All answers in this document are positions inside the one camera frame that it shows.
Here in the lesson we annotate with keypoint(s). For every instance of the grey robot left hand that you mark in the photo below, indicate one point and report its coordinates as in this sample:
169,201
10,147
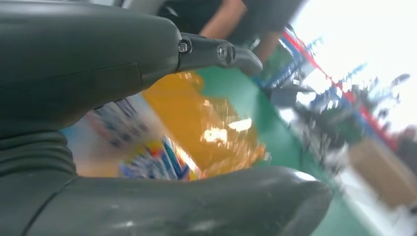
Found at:
81,49

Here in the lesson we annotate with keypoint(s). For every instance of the person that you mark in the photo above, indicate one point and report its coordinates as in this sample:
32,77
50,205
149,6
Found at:
260,13

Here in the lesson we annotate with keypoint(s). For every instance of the yellow plastic sheet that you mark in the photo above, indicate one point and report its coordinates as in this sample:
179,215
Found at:
241,153

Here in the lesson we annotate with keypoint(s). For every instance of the red horizontal bar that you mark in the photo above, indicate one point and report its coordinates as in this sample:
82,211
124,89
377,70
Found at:
368,117

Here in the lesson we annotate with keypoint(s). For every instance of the closed cardboard box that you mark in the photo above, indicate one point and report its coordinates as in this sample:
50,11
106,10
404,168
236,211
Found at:
381,172

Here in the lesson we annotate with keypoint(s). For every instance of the white work table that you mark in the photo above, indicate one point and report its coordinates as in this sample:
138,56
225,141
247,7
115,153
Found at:
365,208

